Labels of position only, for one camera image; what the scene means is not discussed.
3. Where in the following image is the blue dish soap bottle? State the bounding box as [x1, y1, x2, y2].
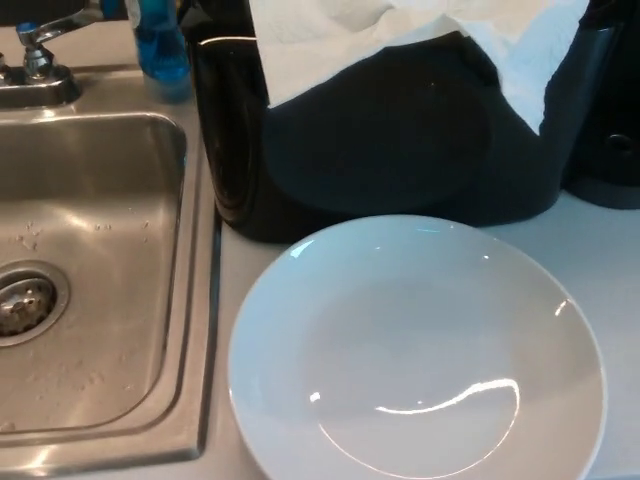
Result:
[124, 0, 194, 105]

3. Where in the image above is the white ceramic plate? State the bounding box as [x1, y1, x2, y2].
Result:
[227, 215, 609, 480]

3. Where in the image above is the black Tork tissue dispenser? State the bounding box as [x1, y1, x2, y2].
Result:
[179, 0, 576, 245]

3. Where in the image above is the white tissue paper sheet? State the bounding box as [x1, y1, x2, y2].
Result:
[247, 0, 591, 136]

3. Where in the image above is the metal sink drain strainer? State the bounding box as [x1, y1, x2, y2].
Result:
[0, 262, 71, 347]

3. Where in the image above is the stainless steel sink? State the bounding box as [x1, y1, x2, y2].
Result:
[0, 64, 224, 476]

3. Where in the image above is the chrome faucet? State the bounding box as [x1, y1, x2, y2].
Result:
[0, 4, 101, 109]

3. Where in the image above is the black countertop appliance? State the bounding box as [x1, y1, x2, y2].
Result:
[562, 0, 640, 209]

